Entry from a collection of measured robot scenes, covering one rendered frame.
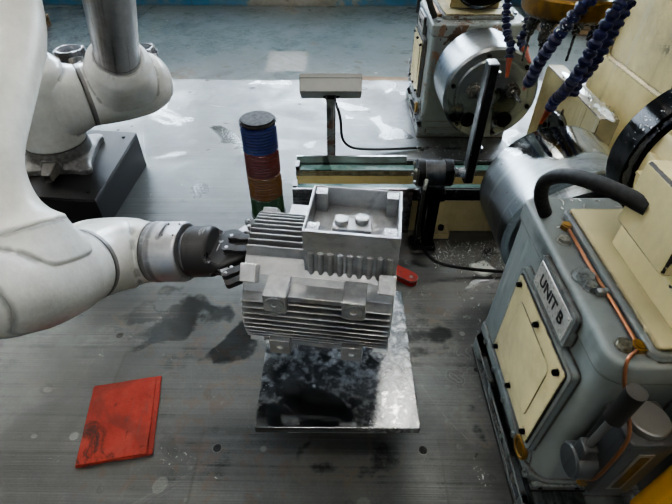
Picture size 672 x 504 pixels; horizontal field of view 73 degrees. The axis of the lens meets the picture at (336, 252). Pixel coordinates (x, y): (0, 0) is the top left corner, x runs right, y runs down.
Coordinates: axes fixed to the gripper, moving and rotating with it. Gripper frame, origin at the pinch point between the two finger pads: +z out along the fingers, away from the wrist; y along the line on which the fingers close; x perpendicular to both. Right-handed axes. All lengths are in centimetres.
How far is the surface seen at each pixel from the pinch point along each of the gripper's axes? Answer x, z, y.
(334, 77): 4, -9, 75
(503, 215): 9.3, 27.2, 19.3
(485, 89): -4.8, 25.1, 39.3
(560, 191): 2.9, 34.7, 16.9
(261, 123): -10.9, -11.5, 17.8
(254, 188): 0.6, -15.3, 16.9
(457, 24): 0, 25, 98
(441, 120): 29, 21, 97
